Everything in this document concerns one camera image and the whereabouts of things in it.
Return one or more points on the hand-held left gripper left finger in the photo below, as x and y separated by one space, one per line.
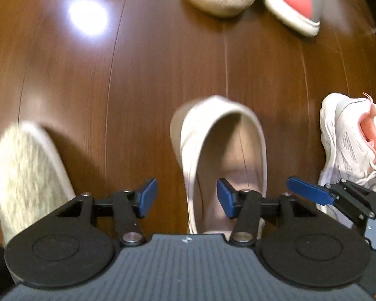
147 197

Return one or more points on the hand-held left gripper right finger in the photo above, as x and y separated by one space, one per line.
227 197

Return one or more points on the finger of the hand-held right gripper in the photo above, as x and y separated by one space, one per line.
310 189

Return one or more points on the cream patent loafer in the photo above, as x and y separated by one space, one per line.
194 150

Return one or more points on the white mesh sneaker pink lining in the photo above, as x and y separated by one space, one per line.
341 138

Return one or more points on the fluffy cream slipper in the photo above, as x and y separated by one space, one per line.
25 169

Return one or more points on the red white canvas sneaker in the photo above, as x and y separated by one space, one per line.
294 3

